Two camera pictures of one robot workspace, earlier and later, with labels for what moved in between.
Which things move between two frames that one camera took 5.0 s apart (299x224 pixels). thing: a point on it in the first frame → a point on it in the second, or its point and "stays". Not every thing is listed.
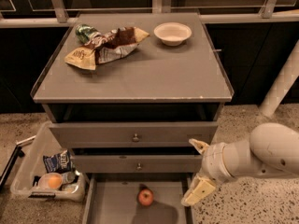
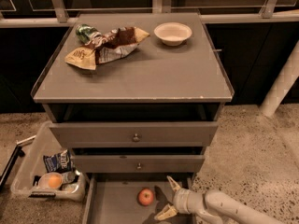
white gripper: (212, 162) → (180, 201)
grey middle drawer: (136, 163) stays
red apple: (146, 197) stays
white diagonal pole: (282, 84) stays
